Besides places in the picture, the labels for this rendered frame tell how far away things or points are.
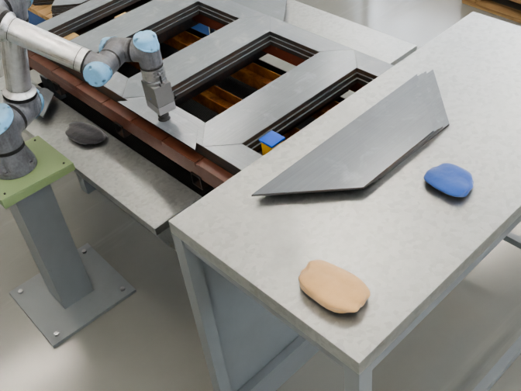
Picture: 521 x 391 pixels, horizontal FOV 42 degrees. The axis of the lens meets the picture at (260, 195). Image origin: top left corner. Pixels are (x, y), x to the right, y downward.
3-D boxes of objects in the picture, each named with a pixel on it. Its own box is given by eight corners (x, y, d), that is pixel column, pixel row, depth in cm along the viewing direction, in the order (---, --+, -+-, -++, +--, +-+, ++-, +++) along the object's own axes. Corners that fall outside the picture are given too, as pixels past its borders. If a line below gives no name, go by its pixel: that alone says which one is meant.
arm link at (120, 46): (90, 47, 208) (122, 50, 205) (106, 31, 216) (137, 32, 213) (96, 70, 213) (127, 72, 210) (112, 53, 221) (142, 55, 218)
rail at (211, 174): (21, 52, 294) (16, 39, 290) (284, 220, 200) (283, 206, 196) (13, 56, 293) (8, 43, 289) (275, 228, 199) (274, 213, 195)
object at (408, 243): (471, 22, 227) (473, 11, 224) (654, 81, 192) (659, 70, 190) (170, 232, 167) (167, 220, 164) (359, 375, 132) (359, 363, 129)
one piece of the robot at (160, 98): (176, 69, 216) (185, 111, 227) (162, 59, 222) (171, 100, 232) (150, 81, 212) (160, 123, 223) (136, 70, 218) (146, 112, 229)
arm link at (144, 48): (136, 27, 212) (160, 29, 209) (143, 58, 219) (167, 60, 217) (125, 40, 206) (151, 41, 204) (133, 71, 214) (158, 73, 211)
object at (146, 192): (18, 75, 303) (15, 70, 301) (203, 203, 227) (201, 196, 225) (-23, 95, 293) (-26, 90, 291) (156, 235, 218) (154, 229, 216)
